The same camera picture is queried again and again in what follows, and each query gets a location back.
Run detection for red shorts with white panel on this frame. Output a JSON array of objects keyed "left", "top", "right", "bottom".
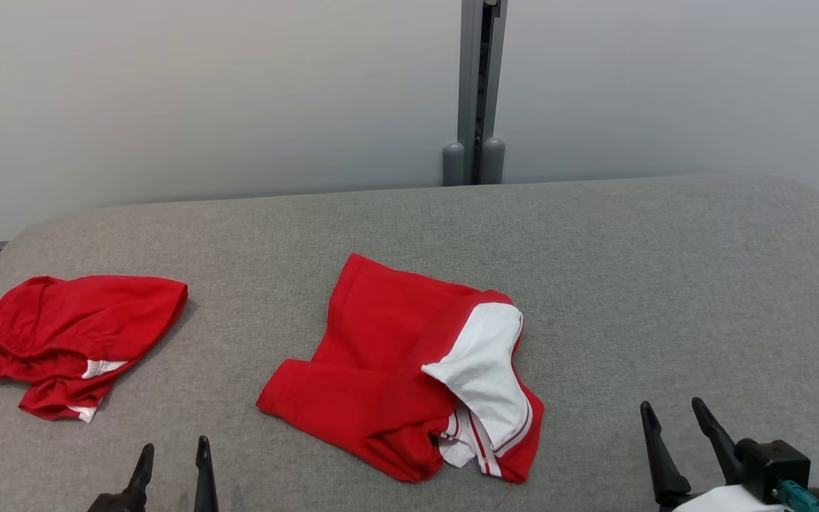
[{"left": 256, "top": 252, "right": 545, "bottom": 484}]

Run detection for teal right camera connector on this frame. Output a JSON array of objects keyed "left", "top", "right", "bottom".
[{"left": 771, "top": 481, "right": 819, "bottom": 512}]

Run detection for red shorts with white trim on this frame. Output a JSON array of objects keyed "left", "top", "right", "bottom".
[{"left": 0, "top": 275, "right": 189, "bottom": 424}]

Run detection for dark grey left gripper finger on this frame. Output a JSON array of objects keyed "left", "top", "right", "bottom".
[
  {"left": 194, "top": 436, "right": 220, "bottom": 512},
  {"left": 125, "top": 443, "right": 155, "bottom": 494}
]

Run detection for grey metal post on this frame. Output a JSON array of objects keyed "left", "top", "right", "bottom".
[{"left": 442, "top": 0, "right": 508, "bottom": 187}]

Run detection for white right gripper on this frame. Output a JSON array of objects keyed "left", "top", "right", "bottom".
[{"left": 641, "top": 397, "right": 788, "bottom": 512}]

